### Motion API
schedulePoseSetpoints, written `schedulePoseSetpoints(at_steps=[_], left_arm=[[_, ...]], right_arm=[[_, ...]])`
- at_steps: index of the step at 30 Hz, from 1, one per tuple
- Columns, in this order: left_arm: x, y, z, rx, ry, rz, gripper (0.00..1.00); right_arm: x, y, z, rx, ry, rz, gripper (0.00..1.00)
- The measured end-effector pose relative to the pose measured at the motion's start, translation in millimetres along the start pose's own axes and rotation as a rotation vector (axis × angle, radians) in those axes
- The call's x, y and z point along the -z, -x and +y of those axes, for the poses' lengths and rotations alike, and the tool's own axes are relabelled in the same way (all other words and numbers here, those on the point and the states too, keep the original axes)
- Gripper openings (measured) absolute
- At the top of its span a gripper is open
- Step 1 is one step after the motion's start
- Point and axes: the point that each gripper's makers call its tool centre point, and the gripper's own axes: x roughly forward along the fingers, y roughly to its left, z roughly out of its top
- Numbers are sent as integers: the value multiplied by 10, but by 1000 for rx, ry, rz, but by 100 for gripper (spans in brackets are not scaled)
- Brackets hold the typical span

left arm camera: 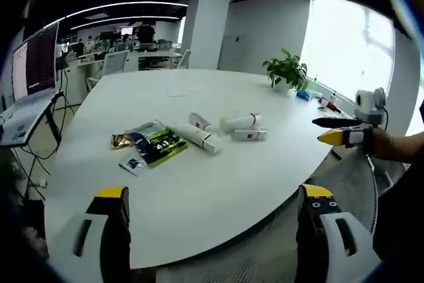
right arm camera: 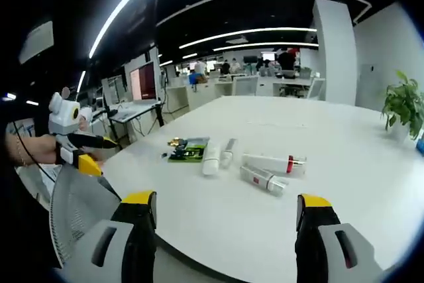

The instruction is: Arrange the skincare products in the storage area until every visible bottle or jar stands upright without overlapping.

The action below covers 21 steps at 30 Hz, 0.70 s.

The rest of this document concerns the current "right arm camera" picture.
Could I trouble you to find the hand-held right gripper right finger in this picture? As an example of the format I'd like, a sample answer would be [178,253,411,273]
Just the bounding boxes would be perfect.
[294,193,385,283]

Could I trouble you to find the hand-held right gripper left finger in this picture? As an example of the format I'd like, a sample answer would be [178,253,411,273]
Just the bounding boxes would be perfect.
[62,190,158,283]

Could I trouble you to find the tall white red-collared skincare bottle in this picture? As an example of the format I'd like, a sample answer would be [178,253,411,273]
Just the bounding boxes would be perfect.
[241,152,307,176]

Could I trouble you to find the white skincare tube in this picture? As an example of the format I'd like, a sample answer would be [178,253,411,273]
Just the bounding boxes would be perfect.
[201,140,221,176]

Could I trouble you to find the person's left hand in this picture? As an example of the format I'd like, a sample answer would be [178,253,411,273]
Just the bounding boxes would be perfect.
[25,134,64,165]

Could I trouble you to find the grey mesh office chair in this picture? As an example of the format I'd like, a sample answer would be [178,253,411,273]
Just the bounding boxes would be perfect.
[48,163,124,264]

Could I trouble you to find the white standing desk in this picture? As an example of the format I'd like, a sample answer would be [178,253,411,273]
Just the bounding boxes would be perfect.
[108,99,166,146]

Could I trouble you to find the ceiling air conditioner unit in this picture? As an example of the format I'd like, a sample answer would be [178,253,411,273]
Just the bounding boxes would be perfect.
[18,20,56,65]

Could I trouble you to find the person's black shirt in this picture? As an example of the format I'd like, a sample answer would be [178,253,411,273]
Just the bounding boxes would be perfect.
[6,160,62,270]

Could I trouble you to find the large display screen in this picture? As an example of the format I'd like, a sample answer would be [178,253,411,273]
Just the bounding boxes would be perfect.
[129,62,158,102]

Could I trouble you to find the green foil packet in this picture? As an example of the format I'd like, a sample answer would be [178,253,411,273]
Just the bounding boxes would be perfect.
[167,136,211,164]

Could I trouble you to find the long ceiling light strip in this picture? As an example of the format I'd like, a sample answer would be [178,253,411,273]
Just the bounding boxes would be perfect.
[87,0,174,60]

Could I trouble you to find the white mesh office chair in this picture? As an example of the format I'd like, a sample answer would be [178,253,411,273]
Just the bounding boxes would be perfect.
[233,76,260,97]
[309,77,327,100]

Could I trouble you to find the potted green plant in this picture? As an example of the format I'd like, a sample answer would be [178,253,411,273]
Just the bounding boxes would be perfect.
[380,70,424,142]

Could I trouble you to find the curved ceiling light strip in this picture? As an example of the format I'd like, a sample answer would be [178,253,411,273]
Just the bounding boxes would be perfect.
[178,27,318,50]

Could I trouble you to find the black cable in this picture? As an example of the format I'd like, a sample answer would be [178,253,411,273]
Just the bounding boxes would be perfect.
[12,120,60,185]

